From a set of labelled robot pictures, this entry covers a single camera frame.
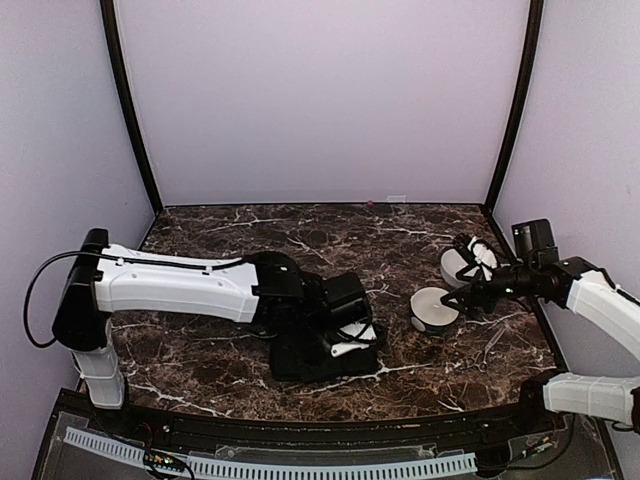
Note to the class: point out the white and teal bowl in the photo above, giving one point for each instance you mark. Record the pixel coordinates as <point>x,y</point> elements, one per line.
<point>428,315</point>

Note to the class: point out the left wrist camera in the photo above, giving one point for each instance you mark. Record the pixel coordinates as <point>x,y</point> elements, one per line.
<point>347,299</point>

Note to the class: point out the left black frame post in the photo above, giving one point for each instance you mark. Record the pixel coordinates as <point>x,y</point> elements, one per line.
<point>128,110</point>

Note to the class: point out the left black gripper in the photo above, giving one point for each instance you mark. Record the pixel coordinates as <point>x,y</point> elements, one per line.
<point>339,364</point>

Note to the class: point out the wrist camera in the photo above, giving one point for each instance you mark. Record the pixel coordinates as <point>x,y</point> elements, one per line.
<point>347,299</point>
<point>534,243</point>

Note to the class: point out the white slotted cable duct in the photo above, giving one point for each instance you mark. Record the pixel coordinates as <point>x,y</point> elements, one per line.
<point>267,464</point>

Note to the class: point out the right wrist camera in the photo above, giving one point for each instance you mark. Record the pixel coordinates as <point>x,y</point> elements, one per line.
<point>534,243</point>

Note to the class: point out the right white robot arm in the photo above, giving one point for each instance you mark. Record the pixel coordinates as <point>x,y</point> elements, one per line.
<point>573,284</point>

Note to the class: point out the silver scissors right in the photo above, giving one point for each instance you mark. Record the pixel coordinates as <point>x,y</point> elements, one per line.
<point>481,358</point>

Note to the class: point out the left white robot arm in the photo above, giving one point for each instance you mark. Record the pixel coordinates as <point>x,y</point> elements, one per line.
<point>267,290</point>

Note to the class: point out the black frame post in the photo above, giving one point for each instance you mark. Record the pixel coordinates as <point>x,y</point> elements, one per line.
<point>520,94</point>
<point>128,110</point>

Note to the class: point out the black front rail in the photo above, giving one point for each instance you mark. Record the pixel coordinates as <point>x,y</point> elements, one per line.
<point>520,443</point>

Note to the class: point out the right black frame post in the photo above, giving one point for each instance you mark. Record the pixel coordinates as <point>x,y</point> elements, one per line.
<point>520,94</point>

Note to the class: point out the plain white bowl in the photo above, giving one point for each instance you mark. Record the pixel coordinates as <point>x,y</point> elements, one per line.
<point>450,264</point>

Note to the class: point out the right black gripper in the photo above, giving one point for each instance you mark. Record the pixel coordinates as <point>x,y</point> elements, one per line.
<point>472,297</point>

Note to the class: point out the black zippered tool case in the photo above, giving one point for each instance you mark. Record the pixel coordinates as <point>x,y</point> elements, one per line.
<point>284,359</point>

